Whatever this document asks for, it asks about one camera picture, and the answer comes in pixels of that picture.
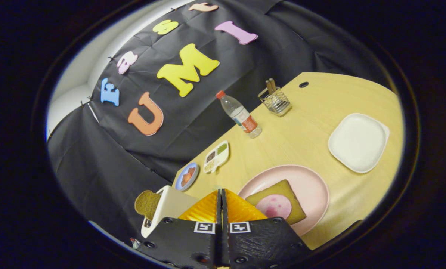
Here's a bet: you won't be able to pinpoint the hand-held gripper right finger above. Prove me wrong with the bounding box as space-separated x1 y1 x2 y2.
222 189 311 269

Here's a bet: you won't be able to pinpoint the metal wire utensil holder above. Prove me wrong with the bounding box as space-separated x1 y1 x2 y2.
258 87 292 117

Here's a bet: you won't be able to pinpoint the white square plate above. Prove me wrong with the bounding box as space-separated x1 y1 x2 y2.
328 113 390 174

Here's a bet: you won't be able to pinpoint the brown toasted bread slice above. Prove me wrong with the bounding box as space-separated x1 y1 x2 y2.
134 190 162 221

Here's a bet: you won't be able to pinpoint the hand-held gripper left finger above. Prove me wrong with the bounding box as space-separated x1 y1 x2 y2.
137 189 222 269

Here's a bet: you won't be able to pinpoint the pink ham slice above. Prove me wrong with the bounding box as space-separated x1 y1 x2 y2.
255 194 292 220

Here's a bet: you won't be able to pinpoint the white toaster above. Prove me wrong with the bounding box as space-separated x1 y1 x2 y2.
141 185 201 238

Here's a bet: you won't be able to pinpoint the pink round plate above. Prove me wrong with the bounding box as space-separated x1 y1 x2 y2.
238 165 330 236

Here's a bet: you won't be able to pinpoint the clear red-capped water bottle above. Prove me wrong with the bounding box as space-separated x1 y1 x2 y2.
216 90 263 139

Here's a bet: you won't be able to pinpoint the black backdrop cloth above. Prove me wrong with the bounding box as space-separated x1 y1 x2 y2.
47 0 391 243

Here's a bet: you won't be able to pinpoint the bread slice under ham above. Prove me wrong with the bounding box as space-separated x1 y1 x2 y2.
245 180 307 225

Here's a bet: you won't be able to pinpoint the white divided condiment tray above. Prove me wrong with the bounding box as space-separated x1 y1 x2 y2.
204 140 230 174

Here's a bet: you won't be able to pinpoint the red food slices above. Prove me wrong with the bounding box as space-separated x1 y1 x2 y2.
181 167 195 186

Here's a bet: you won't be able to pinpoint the small blue plate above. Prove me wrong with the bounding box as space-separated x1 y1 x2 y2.
175 162 199 192

